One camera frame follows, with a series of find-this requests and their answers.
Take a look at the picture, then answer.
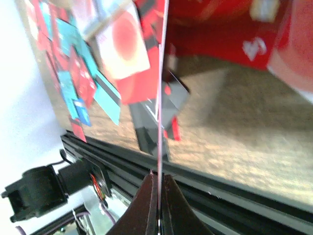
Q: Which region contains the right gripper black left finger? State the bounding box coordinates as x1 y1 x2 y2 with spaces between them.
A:
107 174 157 235

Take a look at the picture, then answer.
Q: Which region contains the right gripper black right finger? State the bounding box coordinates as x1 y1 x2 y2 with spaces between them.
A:
161 175 212 235

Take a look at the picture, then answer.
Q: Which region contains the red stripe card bottom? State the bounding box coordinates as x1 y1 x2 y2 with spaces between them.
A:
157 0 169 234

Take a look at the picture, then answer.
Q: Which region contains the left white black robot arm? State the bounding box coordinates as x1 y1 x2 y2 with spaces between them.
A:
1 160 112 223

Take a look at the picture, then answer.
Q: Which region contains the black card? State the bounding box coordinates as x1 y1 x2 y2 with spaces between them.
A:
129 73 190 158

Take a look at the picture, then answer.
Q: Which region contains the dark red stripe card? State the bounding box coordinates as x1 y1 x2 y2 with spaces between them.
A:
69 116 87 142

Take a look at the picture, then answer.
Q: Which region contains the blue chip card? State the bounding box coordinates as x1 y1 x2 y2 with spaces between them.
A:
74 99 92 127

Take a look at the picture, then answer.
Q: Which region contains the red card under circle card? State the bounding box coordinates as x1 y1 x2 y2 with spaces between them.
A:
116 46 159 105

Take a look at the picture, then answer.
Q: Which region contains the red gold VIP card centre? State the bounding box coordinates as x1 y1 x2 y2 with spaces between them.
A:
69 46 97 108

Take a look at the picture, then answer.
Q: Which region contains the red gold vip card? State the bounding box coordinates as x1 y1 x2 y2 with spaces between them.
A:
69 46 97 108
167 0 291 70

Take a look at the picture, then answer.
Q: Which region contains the teal VIP card lower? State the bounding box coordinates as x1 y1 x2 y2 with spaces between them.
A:
58 71 79 119

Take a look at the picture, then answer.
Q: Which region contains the red white circle card centre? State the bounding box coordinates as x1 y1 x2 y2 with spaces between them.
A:
96 2 150 80

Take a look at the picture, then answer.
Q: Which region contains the red white circle card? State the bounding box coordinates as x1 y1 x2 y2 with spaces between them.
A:
96 2 150 80
267 0 313 103

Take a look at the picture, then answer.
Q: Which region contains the red white circle card right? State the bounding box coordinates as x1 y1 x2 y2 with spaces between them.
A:
267 0 313 103

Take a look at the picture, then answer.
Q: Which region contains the red gold VIP card right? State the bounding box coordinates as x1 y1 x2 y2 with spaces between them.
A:
167 0 291 70

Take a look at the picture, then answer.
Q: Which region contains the black aluminium front rail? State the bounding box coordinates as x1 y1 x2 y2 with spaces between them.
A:
61 131 313 235

